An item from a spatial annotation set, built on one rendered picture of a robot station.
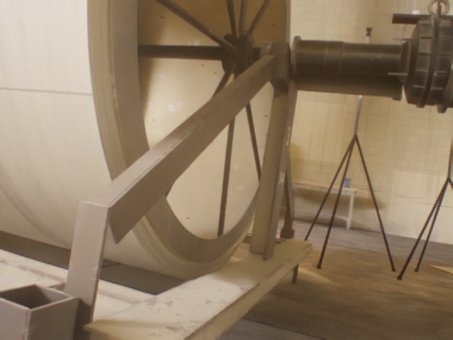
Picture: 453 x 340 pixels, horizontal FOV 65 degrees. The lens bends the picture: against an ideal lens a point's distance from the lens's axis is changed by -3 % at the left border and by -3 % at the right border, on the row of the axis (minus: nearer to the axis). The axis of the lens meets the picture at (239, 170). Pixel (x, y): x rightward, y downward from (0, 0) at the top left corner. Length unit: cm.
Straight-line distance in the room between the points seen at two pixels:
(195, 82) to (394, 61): 138
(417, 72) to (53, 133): 101
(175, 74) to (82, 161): 171
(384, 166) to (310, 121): 211
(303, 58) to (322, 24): 915
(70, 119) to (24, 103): 12
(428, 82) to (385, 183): 813
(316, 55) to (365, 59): 16
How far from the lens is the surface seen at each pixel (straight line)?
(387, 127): 953
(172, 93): 245
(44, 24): 79
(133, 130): 82
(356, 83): 144
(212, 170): 209
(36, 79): 81
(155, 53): 159
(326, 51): 134
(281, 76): 131
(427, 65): 126
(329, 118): 958
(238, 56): 139
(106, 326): 57
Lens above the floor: 40
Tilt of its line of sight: 3 degrees up
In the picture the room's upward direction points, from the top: 9 degrees clockwise
